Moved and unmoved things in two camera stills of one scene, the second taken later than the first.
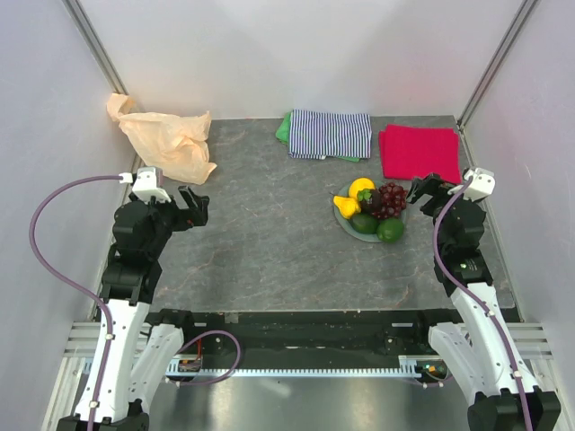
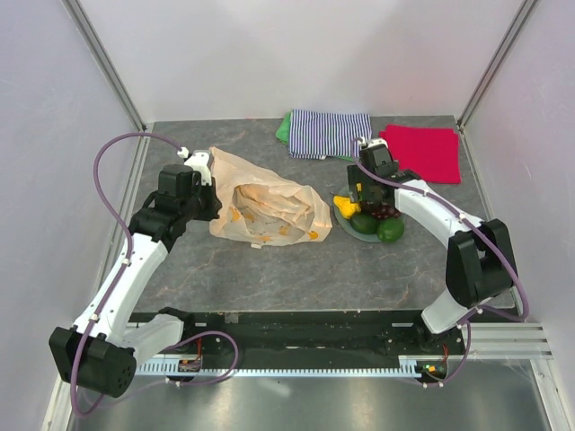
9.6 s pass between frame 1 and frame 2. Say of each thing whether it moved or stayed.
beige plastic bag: moved
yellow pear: stayed
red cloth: stayed
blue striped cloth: stayed
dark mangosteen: stayed
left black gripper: moved
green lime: stayed
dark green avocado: stayed
